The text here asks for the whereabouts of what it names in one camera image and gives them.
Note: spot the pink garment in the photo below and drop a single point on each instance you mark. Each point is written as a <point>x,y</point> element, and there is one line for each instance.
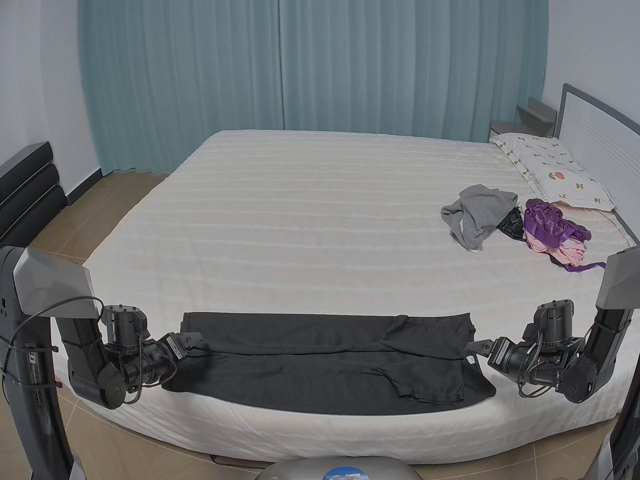
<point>570,253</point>

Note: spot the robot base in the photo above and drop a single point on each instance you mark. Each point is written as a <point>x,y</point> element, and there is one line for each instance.
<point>300,470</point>

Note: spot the grey garment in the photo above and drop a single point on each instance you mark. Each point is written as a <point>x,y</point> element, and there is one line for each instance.
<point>480,213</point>

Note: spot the purple satin garment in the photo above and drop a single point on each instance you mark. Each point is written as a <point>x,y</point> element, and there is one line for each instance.
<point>550,223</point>

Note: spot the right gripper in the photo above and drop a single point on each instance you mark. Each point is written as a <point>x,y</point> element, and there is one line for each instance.
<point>506,360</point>

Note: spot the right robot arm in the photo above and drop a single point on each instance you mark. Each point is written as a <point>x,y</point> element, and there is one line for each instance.
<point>585,373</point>

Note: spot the black patterned garment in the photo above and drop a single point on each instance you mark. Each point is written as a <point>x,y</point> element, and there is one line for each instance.
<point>511,225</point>

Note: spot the blue-green curtain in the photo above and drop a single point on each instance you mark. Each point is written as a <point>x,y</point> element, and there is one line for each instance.
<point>175,68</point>
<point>400,43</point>

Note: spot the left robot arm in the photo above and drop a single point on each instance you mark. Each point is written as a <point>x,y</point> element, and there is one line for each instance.
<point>90,368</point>

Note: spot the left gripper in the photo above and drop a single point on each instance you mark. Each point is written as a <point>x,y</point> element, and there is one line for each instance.
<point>175,352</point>

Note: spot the grey bedside table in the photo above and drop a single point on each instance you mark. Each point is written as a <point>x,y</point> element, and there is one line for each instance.
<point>537,110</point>

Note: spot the bed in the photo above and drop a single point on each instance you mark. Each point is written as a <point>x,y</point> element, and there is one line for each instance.
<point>325,193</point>

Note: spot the white printed pillow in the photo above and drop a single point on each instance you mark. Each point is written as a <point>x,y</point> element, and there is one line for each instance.
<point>550,168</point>

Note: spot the black T-shirt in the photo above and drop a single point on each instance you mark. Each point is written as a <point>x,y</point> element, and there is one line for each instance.
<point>325,363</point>

